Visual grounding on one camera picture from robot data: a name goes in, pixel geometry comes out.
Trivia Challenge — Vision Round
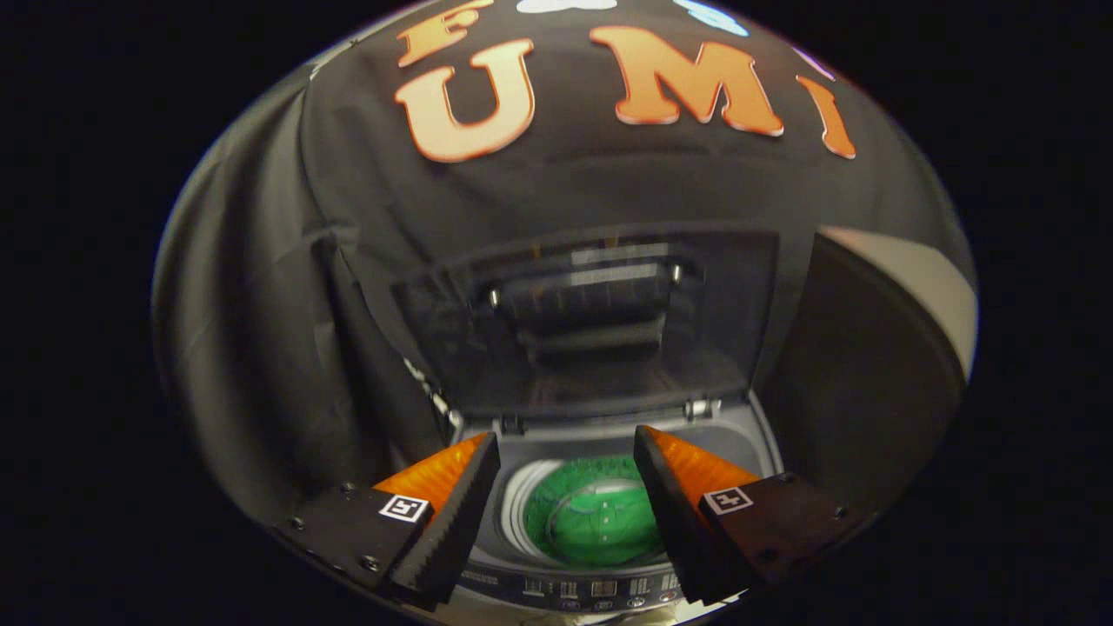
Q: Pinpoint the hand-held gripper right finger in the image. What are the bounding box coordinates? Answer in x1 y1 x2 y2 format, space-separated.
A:
633 424 875 608

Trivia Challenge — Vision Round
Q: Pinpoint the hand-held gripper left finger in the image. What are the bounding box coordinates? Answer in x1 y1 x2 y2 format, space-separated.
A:
274 430 503 609

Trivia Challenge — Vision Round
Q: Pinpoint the green polo shirt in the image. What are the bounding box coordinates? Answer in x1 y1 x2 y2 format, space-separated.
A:
522 456 666 570

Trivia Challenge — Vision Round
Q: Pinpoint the grey washing machine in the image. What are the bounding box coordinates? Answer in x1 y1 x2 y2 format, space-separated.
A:
443 396 783 623

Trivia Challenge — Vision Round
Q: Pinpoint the dark glass washing machine lid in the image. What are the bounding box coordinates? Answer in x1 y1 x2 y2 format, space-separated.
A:
391 222 781 418

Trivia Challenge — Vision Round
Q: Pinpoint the grey stand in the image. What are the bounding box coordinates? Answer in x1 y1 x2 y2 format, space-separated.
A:
817 224 979 383

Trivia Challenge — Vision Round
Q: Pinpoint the black backdrop cloth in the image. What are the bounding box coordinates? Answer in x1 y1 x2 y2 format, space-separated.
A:
152 0 979 540

